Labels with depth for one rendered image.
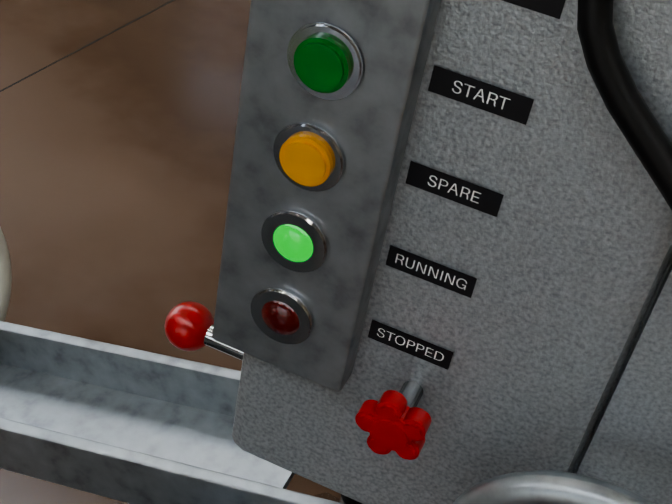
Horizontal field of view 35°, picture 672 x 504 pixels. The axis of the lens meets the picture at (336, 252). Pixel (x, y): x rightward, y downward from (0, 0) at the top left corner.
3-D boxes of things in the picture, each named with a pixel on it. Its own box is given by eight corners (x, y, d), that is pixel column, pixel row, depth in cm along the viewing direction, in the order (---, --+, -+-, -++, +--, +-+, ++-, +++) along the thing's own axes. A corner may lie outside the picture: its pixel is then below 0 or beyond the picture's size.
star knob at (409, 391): (438, 419, 59) (453, 371, 56) (412, 473, 56) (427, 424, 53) (376, 393, 60) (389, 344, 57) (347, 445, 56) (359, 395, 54)
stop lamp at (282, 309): (305, 332, 57) (311, 299, 55) (294, 348, 56) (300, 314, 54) (265, 315, 57) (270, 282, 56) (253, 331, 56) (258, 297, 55)
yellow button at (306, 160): (332, 185, 50) (341, 139, 49) (324, 196, 50) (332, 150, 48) (283, 166, 51) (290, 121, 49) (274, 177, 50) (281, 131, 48)
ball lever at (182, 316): (281, 363, 69) (287, 328, 67) (259, 395, 66) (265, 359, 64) (178, 320, 71) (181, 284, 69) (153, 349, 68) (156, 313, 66)
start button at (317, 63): (350, 93, 47) (360, 41, 46) (341, 103, 46) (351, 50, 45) (297, 74, 48) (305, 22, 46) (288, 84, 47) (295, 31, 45)
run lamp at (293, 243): (319, 260, 54) (326, 223, 52) (307, 275, 53) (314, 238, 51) (276, 243, 54) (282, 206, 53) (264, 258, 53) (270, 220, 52)
